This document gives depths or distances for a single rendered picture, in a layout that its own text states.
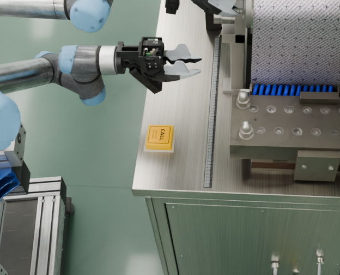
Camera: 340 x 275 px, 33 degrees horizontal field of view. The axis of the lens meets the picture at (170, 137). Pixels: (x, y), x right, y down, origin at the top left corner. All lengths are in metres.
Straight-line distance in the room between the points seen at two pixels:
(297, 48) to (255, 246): 0.64
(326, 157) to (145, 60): 0.50
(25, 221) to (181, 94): 0.96
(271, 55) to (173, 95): 0.36
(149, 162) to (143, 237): 0.94
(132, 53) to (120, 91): 1.47
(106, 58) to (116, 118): 1.35
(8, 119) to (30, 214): 1.13
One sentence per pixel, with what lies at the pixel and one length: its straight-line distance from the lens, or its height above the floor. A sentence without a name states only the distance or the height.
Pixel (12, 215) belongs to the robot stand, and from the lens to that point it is 2.40.
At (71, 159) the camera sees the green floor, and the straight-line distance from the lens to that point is 2.72.
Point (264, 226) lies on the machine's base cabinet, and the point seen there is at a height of 0.71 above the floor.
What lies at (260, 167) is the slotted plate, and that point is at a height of 0.91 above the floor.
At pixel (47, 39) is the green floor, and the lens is 3.28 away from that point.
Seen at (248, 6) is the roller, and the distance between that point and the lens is 1.36.
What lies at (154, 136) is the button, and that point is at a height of 0.92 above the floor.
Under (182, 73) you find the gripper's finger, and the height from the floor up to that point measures 1.10.
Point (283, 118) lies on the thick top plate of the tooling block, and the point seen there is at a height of 1.03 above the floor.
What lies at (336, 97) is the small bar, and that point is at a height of 1.05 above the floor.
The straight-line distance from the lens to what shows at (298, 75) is 1.51.
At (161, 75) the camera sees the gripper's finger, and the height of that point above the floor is 1.10.
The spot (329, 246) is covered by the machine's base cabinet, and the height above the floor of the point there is 0.61.
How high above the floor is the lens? 2.19
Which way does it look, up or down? 54 degrees down
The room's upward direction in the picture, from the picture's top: 9 degrees counter-clockwise
